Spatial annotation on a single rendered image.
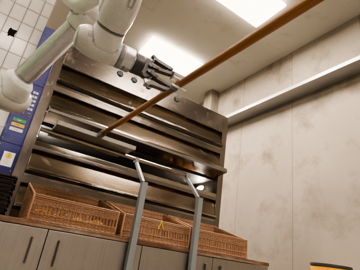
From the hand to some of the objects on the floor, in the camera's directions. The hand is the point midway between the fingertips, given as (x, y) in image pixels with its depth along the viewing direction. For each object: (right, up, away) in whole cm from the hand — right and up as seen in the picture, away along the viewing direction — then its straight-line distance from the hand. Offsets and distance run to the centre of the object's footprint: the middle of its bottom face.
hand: (178, 84), depth 118 cm
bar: (-49, -139, +54) cm, 157 cm away
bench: (-46, -150, +78) cm, 175 cm away
